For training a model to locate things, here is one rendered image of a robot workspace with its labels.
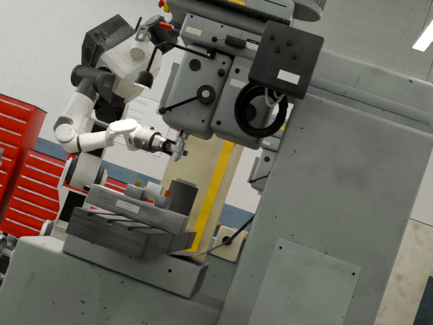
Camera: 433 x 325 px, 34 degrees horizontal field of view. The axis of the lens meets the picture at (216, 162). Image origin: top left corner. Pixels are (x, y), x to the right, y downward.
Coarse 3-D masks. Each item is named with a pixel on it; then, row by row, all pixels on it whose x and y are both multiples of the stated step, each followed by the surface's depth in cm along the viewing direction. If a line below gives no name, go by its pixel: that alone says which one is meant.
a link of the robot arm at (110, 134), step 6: (126, 120) 280; (132, 120) 279; (114, 126) 278; (120, 126) 277; (126, 126) 277; (132, 126) 276; (108, 132) 278; (114, 132) 276; (120, 132) 276; (126, 132) 277; (108, 138) 278; (114, 138) 278; (108, 144) 280; (114, 144) 282
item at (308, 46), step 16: (272, 32) 234; (288, 32) 234; (304, 32) 233; (272, 48) 234; (288, 48) 233; (304, 48) 233; (320, 48) 232; (256, 64) 233; (272, 64) 233; (288, 64) 233; (304, 64) 232; (256, 80) 233; (272, 80) 233; (288, 80) 232; (304, 80) 232; (304, 96) 234
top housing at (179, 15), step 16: (176, 0) 263; (192, 0) 262; (240, 0) 261; (256, 0) 260; (272, 0) 260; (288, 0) 260; (176, 16) 277; (208, 16) 262; (224, 16) 261; (240, 16) 260; (288, 16) 259; (256, 32) 260
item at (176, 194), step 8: (176, 184) 299; (184, 184) 299; (192, 184) 302; (176, 192) 299; (184, 192) 299; (192, 192) 299; (176, 200) 298; (184, 200) 298; (192, 200) 299; (176, 208) 298; (184, 208) 298
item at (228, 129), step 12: (240, 72) 259; (228, 84) 259; (240, 84) 259; (228, 96) 259; (264, 96) 257; (216, 108) 259; (228, 108) 258; (252, 108) 257; (264, 108) 257; (216, 120) 258; (228, 120) 258; (252, 120) 257; (264, 120) 257; (216, 132) 263; (228, 132) 258; (240, 132) 257; (240, 144) 277; (252, 144) 262
